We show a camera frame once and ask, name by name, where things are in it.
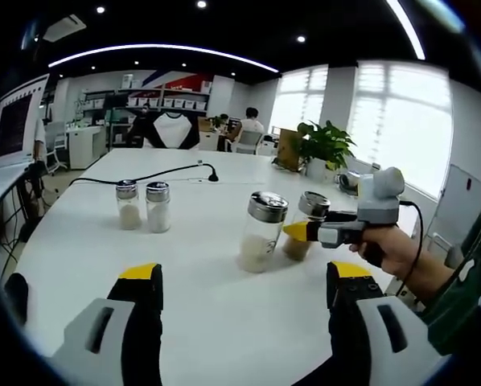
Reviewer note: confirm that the white office chair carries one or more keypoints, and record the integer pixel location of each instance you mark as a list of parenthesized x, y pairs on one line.
[(250, 142), (57, 136)]

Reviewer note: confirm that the shelf of white storage boxes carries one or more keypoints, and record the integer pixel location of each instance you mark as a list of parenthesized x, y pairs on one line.
[(184, 103)]

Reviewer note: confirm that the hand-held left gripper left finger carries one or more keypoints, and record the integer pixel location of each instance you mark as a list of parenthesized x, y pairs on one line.
[(108, 370)]

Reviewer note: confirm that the curved ceiling light strip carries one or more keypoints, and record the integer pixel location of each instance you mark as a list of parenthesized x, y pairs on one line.
[(53, 63), (420, 52)]

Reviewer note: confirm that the white board panel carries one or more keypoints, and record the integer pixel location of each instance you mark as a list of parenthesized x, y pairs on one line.
[(461, 201)]

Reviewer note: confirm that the bright window with blinds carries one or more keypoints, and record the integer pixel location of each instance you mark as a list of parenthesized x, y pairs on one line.
[(401, 128), (301, 100)]

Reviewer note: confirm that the small seasoning bottle beige powder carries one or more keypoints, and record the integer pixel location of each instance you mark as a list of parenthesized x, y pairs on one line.
[(128, 217)]

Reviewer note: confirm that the white laptop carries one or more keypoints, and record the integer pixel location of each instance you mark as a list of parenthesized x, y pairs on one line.
[(15, 124)]

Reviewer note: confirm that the white desk cabinet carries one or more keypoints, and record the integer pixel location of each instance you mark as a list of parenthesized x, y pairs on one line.
[(83, 146)]

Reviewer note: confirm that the large green potted plant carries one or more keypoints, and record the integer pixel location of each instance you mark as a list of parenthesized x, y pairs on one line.
[(329, 140)]

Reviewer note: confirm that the brown cardboard carton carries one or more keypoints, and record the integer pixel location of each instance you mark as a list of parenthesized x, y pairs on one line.
[(203, 125)]

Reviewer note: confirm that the tall seasoning bottle cream powder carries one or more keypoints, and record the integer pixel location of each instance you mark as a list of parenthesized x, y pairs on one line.
[(256, 255)]

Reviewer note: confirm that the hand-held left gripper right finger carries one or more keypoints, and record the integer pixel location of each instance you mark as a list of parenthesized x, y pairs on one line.
[(415, 358)]

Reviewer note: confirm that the small desk plant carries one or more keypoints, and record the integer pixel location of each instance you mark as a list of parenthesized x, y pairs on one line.
[(216, 120)]

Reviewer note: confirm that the grey rounded object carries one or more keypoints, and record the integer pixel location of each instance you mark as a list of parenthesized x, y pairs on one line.
[(347, 181)]

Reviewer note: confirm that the black laptop stand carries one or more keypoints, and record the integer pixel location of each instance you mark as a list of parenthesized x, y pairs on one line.
[(27, 201)]

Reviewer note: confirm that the black computer mouse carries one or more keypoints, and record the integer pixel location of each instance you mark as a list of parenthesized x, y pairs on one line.
[(19, 297)]

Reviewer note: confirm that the ceiling air conditioner vent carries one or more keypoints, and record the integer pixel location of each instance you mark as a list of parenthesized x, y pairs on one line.
[(63, 28)]

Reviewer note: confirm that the tall seasoning bottle brown powder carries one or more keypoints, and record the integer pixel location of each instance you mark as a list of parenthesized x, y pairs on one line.
[(313, 205)]

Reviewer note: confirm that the person's right hand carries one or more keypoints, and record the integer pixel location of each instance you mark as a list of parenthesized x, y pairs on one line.
[(401, 253)]

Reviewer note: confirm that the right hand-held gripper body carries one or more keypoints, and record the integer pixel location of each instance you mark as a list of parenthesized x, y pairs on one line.
[(379, 201)]

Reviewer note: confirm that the person's green shirt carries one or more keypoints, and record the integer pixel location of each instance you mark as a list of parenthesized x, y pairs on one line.
[(465, 301)]

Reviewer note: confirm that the small seasoning bottle white powder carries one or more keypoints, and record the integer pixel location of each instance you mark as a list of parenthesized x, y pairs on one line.
[(158, 219)]

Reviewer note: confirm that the black stand with teal board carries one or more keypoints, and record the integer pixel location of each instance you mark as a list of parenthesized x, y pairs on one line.
[(112, 102)]

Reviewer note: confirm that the white tall tumbler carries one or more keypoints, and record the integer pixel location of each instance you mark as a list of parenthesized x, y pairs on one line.
[(375, 167)]

